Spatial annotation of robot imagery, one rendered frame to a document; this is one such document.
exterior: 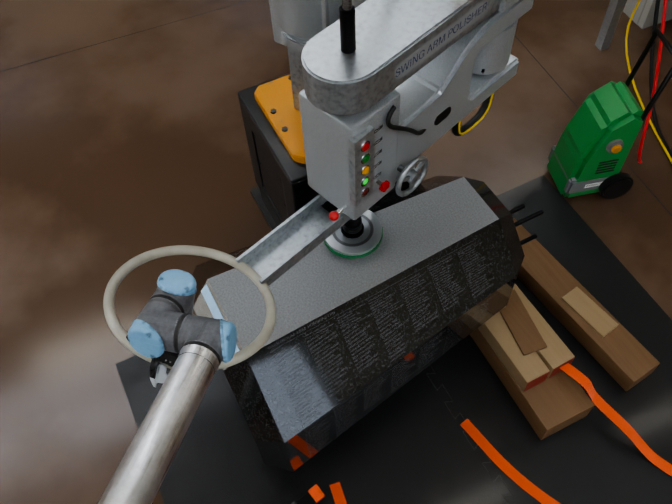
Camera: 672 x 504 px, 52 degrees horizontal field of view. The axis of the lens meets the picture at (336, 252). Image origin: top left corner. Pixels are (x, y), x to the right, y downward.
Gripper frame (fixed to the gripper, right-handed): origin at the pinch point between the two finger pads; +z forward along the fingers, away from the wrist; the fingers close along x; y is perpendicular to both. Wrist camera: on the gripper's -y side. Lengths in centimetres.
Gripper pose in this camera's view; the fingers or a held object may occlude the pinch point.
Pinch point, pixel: (157, 374)
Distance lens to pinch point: 194.3
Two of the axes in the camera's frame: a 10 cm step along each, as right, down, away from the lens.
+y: 9.5, 3.2, -0.2
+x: 2.2, -5.9, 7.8
